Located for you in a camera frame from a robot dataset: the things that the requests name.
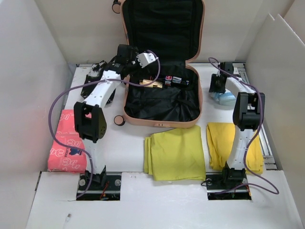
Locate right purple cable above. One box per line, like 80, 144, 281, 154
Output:
208, 56, 280, 196

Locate pink open suitcase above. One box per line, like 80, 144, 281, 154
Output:
120, 0, 205, 128

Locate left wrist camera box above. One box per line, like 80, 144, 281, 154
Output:
136, 52, 156, 68

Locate pink tissue pack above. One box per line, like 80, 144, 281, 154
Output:
48, 110, 90, 173

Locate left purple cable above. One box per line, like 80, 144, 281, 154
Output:
48, 49, 161, 198

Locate black white patterned garment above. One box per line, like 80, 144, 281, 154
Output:
81, 61, 108, 99

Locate aluminium rail frame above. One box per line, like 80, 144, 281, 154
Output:
233, 62, 278, 170

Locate lime green cloth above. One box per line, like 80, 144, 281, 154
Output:
143, 125, 206, 181

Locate purple cable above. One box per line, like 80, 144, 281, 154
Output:
48, 49, 161, 198
208, 56, 280, 196

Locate cola glass bottle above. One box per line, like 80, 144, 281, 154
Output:
163, 75, 190, 87

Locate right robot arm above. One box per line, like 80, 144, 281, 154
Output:
209, 62, 265, 188

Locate yellow cloth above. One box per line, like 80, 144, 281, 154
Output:
206, 122, 264, 174

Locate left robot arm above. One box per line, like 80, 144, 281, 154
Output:
73, 44, 142, 189

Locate light blue headphones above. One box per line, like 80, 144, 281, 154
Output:
209, 92, 236, 106

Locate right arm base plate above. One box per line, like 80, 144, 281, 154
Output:
201, 173, 252, 200

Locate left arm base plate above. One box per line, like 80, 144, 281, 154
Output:
76, 173, 122, 201

